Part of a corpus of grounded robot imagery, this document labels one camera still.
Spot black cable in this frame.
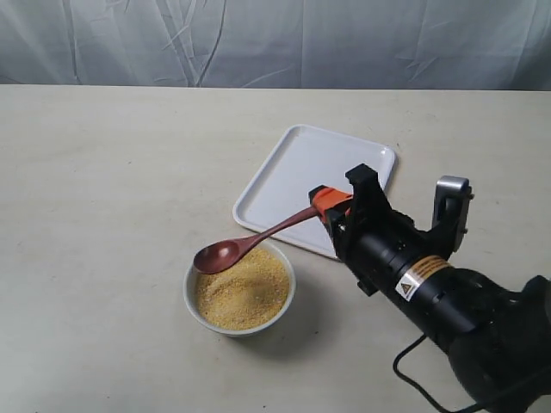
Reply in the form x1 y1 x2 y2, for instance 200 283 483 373
392 333 492 413

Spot yellow millet grains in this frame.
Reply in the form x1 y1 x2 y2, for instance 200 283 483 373
195 249 290 330

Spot white backdrop curtain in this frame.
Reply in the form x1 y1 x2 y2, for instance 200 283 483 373
1 1 550 90

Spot dark red wooden spoon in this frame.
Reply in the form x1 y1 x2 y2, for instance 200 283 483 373
193 206 319 274

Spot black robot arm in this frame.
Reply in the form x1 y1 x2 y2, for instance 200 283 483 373
309 164 550 412

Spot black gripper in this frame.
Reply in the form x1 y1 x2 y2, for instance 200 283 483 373
308 163 413 296

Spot white rectangular tray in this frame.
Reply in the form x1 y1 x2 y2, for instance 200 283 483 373
232 125 397 232

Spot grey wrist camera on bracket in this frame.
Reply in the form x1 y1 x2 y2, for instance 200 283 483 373
428 176 474 259

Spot white bowl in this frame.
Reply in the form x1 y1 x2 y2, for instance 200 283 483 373
183 241 297 337

